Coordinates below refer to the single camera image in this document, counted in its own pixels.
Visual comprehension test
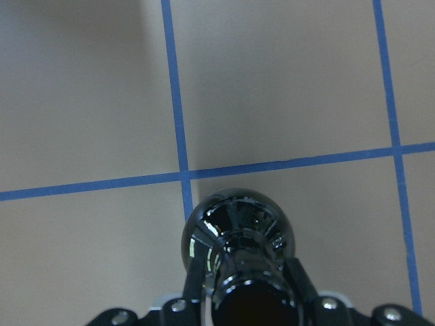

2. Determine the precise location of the dark glass wine bottle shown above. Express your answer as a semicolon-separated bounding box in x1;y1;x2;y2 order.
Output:
181;188;300;325

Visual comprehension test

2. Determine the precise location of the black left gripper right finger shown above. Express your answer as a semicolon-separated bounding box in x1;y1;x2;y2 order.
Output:
283;257;319;325

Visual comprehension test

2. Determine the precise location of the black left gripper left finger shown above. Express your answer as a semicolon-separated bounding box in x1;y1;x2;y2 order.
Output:
181;258;207;325

